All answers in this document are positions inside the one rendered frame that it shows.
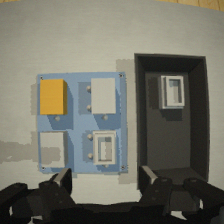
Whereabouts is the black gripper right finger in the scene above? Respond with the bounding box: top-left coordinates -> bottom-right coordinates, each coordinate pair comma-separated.
129,166 -> 224,224

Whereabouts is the yellow rectangular block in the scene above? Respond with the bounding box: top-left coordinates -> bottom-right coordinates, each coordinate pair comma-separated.
40,79 -> 67,115

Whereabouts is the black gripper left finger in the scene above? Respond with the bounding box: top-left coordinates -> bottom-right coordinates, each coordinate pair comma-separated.
0,168 -> 88,224

